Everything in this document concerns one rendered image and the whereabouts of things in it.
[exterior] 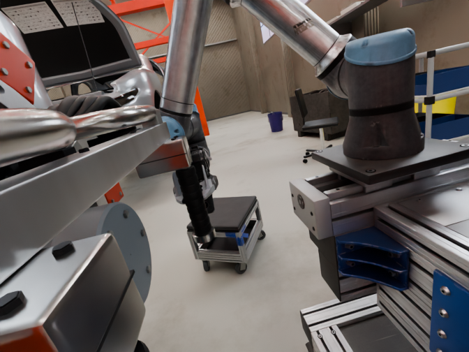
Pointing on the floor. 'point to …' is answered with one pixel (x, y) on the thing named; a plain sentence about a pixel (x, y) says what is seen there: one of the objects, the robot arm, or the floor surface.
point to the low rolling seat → (230, 232)
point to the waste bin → (276, 121)
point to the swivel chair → (313, 122)
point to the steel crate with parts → (319, 98)
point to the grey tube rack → (423, 82)
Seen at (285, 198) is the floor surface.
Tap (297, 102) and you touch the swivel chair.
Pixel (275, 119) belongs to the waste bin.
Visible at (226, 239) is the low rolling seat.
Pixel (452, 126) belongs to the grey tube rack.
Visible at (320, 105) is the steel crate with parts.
